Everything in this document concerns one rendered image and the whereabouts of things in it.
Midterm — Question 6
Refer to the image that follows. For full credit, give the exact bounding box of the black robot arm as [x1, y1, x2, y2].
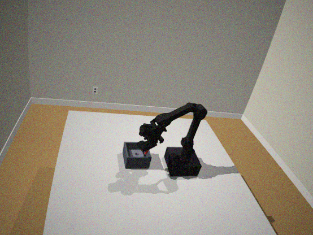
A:
[139, 102, 208, 160]

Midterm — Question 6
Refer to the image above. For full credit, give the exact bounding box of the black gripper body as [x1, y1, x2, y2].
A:
[137, 136, 164, 151]

